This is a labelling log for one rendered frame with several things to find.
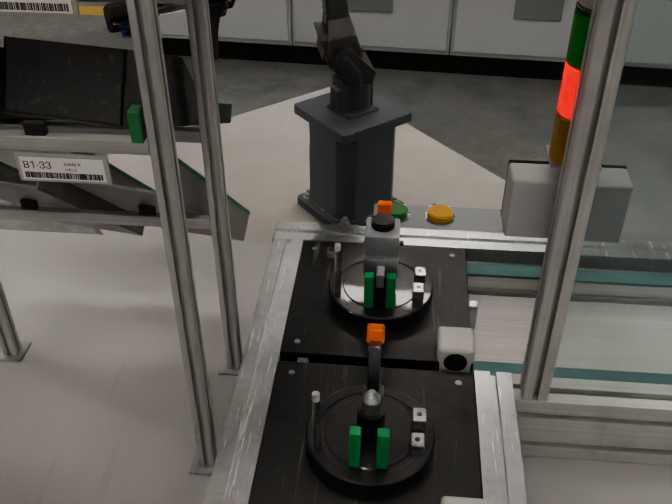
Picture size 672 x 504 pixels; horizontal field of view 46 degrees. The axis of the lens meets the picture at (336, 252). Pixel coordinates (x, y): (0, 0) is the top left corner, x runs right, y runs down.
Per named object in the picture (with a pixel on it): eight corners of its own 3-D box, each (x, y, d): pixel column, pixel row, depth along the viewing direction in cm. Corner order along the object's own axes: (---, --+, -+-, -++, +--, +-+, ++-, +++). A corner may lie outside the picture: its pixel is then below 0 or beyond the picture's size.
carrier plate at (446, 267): (303, 251, 119) (302, 239, 118) (464, 259, 117) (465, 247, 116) (280, 363, 100) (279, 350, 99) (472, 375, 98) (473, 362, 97)
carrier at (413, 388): (278, 371, 99) (273, 293, 91) (473, 384, 97) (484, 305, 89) (243, 543, 79) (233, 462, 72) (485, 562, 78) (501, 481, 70)
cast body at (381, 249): (366, 248, 107) (367, 204, 103) (398, 249, 107) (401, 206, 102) (362, 287, 100) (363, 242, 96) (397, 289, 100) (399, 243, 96)
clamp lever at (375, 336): (364, 385, 90) (367, 322, 88) (382, 386, 90) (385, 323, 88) (363, 398, 87) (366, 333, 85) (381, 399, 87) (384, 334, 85)
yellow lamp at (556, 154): (545, 144, 82) (553, 100, 79) (595, 146, 81) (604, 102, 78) (551, 168, 78) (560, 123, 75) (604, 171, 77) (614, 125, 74)
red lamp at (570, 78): (553, 99, 79) (561, 52, 76) (604, 101, 78) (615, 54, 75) (560, 122, 75) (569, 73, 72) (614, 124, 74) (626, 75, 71)
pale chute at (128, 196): (161, 228, 117) (167, 198, 118) (244, 241, 115) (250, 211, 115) (63, 180, 90) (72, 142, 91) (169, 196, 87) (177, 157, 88)
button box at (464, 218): (373, 232, 132) (374, 200, 128) (500, 238, 130) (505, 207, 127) (370, 257, 126) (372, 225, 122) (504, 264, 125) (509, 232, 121)
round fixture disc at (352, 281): (333, 262, 113) (333, 250, 112) (431, 267, 112) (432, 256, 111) (323, 327, 102) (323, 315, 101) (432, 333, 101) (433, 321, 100)
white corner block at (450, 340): (434, 348, 102) (437, 324, 100) (470, 350, 102) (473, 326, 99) (435, 373, 98) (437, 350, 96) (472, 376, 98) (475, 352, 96)
